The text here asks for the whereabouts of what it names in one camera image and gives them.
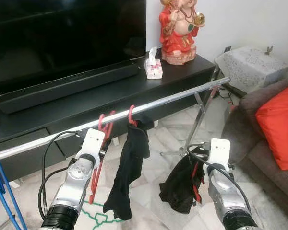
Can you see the silver metal clothes rack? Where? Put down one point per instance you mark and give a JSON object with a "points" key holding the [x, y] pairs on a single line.
{"points": [[158, 101]]}

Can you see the white lace covered box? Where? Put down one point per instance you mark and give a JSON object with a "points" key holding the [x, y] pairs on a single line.
{"points": [[252, 69]]}

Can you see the dark brown fabric sofa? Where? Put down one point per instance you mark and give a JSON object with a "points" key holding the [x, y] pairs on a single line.
{"points": [[245, 143]]}

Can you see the black shirt with logo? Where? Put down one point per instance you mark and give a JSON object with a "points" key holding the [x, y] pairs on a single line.
{"points": [[129, 167]]}

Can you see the red robed figurine statue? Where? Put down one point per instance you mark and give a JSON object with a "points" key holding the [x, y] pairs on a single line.
{"points": [[180, 33]]}

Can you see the red plastic clothes hanger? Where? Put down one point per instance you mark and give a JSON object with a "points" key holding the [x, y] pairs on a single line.
{"points": [[92, 194], [131, 115]]}

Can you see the green clothes hanger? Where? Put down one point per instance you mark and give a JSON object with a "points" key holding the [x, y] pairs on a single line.
{"points": [[93, 213]]}

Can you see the blue clothes hanger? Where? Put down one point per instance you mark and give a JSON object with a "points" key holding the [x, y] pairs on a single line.
{"points": [[9, 211]]}

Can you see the black shirt with red trim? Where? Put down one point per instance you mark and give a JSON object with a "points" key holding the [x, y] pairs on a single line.
{"points": [[182, 182]]}

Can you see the red cushion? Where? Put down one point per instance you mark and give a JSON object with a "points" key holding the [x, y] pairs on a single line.
{"points": [[278, 129]]}

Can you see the black low tv cabinet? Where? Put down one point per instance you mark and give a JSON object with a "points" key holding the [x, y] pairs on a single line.
{"points": [[173, 76]]}

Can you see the black flat television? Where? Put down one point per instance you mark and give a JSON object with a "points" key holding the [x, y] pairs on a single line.
{"points": [[62, 38]]}

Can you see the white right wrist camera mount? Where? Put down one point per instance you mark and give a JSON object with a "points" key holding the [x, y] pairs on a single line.
{"points": [[220, 155]]}

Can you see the black power adapter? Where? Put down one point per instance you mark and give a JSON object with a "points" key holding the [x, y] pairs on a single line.
{"points": [[230, 91]]}

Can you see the small brass ornament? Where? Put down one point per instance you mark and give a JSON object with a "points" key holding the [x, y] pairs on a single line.
{"points": [[269, 50]]}

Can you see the black wall socket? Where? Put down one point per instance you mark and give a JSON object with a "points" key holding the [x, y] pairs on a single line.
{"points": [[227, 49]]}

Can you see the black soundbar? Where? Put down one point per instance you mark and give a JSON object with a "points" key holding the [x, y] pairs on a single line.
{"points": [[72, 86]]}

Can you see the white pink tissue box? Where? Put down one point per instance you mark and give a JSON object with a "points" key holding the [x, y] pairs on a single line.
{"points": [[153, 69]]}

